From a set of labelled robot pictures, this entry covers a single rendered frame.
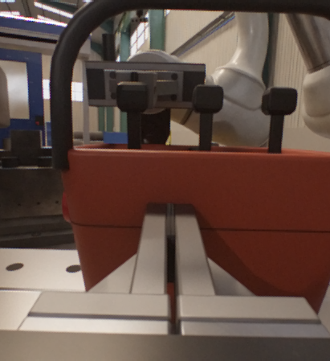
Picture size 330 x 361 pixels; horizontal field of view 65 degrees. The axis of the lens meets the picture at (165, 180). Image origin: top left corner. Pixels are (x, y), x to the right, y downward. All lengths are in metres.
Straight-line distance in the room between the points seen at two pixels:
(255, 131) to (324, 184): 0.33
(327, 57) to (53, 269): 0.73
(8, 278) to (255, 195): 0.23
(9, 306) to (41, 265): 0.07
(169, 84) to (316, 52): 0.57
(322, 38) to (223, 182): 0.66
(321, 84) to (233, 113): 0.35
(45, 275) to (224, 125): 0.35
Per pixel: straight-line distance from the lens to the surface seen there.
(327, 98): 0.78
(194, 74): 0.30
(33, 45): 5.49
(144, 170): 0.15
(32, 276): 0.29
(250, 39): 0.54
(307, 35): 0.80
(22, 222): 1.38
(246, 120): 0.48
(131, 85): 0.19
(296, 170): 0.17
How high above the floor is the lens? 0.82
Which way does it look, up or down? 9 degrees down
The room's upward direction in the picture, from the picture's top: 2 degrees clockwise
